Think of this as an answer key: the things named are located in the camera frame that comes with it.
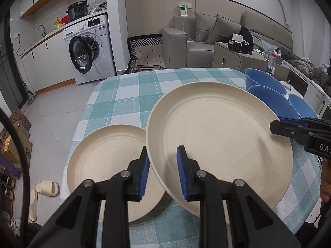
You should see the white washing machine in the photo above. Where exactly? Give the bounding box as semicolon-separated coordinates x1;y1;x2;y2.
62;14;117;85

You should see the grey side cabinet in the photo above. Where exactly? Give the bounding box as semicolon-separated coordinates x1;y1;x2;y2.
212;41;268;73

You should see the dark jacket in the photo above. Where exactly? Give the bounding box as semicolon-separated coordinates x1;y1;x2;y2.
239;26;254;47

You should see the upright floor cleaner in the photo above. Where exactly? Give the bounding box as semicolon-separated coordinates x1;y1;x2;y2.
23;80;38;105

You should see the person's right hand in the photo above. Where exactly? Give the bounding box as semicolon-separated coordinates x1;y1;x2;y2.
321;159;331;204

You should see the cardboard box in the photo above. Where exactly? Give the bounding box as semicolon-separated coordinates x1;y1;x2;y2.
1;124;33;171

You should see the black pressure cooker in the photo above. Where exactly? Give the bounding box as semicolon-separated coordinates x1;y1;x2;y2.
66;1;90;21

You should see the grey cushion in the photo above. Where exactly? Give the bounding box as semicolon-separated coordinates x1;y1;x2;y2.
205;14;242;45
194;12;220;43

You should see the blue bowl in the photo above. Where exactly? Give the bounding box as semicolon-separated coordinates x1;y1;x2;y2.
288;94;319;119
245;68;287;96
247;85;300;121

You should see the black cable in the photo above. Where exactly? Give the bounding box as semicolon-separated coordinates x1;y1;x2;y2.
0;107;32;248

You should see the clear water bottle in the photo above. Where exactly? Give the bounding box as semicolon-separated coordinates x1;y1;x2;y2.
266;57;276;77

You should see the grey blanket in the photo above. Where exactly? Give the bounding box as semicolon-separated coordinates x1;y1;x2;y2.
274;47;331;96

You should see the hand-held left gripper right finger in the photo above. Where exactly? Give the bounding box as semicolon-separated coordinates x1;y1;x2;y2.
176;145;302;248

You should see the white kitchen base cabinet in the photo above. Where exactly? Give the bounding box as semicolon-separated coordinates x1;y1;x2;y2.
21;28;78;95

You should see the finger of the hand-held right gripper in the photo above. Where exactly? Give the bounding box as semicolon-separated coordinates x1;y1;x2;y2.
279;117;306;126
269;120;311;145

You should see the teal checked tablecloth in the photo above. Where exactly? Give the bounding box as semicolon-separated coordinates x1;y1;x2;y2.
59;68;324;248

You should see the grey sofa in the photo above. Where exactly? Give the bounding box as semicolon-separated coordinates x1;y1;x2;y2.
162;10;293;70

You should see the cream plate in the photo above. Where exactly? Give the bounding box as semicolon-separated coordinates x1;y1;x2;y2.
145;82;294;219
66;124;166;223

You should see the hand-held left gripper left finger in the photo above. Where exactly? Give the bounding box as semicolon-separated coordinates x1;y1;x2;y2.
28;146;151;248

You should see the green white wall device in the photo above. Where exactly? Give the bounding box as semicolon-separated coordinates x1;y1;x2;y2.
178;2;192;17

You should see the black box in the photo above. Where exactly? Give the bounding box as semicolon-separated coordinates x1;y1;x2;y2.
228;41;253;55

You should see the white electric kettle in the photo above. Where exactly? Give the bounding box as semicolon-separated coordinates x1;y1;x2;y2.
282;79;331;117

